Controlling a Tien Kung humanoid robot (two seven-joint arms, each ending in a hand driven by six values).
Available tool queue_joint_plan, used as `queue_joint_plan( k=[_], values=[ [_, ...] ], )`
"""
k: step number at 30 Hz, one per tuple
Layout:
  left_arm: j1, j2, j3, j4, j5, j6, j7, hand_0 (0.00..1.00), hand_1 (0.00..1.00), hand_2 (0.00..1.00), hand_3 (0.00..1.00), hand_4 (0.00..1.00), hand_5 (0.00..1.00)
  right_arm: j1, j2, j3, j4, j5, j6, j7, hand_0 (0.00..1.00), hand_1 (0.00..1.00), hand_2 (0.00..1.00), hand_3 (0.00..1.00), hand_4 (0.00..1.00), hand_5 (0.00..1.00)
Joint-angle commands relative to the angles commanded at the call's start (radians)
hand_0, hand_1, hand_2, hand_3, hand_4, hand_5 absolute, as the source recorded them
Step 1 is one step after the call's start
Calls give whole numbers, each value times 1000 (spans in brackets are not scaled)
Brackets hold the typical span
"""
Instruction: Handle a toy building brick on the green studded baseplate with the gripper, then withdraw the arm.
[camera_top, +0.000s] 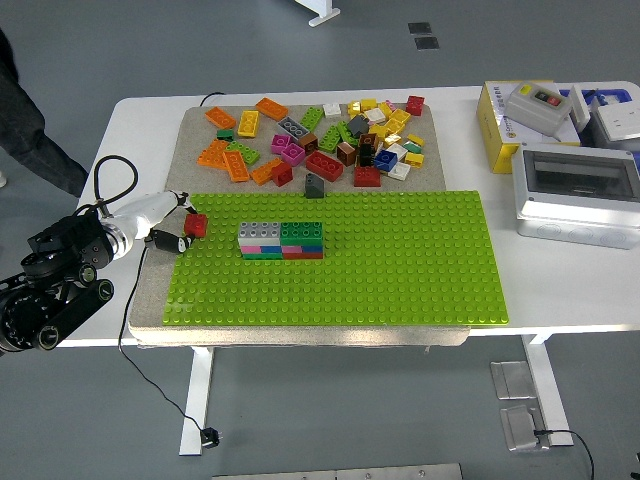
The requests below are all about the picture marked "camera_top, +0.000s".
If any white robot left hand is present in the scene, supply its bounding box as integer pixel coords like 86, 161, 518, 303
110, 189, 199, 255

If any orange wide toy brick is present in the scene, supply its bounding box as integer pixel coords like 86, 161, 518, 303
196, 138, 231, 171

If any orange long toy brick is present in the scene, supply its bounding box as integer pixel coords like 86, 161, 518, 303
249, 157, 284, 187
254, 96, 290, 122
204, 106, 237, 131
222, 149, 251, 184

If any light green long toy brick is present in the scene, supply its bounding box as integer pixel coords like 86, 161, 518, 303
299, 105, 325, 132
317, 123, 343, 154
335, 120, 361, 149
224, 140, 261, 166

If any grey long stacked brick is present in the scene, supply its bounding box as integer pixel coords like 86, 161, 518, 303
237, 221, 282, 240

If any yellow long toy brick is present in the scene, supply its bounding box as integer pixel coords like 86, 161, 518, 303
236, 109, 261, 139

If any dark green long stacked brick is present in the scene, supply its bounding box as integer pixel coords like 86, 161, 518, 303
279, 221, 324, 246

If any grey long toy brick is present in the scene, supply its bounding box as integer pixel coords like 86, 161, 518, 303
276, 115, 310, 141

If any red long toy brick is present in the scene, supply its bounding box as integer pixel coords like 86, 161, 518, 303
305, 150, 345, 183

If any red wide toy brick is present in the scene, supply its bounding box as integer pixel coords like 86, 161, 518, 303
353, 165, 382, 189

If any blue square toy brick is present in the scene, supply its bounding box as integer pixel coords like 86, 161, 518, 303
373, 149, 399, 175

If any green studded baseplate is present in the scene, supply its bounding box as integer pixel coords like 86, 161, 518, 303
161, 189, 510, 327

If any person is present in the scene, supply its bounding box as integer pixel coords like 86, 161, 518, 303
0, 27, 90, 198

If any white table leg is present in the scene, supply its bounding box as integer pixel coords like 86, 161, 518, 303
178, 346, 216, 457
519, 333, 575, 448

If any white furniture foot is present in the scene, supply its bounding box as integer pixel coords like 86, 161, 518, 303
294, 0, 342, 28

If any grey-brown table mat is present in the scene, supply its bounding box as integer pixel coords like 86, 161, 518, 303
127, 102, 471, 349

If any long metal floor plate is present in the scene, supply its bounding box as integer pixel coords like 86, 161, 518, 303
212, 462, 464, 480

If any yellow cardboard box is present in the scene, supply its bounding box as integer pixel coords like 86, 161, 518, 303
475, 79, 584, 175

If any small metal floor plate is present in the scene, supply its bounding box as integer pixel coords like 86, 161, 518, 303
489, 360, 537, 400
499, 404, 551, 453

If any grey distribution box clear lid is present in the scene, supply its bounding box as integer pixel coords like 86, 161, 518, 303
510, 142, 640, 251

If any white plastic housing part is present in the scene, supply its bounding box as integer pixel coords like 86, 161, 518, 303
569, 83, 601, 134

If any blue plastic crate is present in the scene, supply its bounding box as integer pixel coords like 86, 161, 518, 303
558, 88, 631, 109

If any black power cord with plug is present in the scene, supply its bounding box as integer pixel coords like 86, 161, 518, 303
117, 244, 225, 450

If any grey push-button switch box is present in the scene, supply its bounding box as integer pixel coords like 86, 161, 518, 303
503, 81, 574, 137

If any black floor cable with plug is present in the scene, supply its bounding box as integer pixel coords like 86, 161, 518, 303
532, 427, 596, 480

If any white wall socket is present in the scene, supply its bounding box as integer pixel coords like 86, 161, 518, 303
589, 102, 640, 144

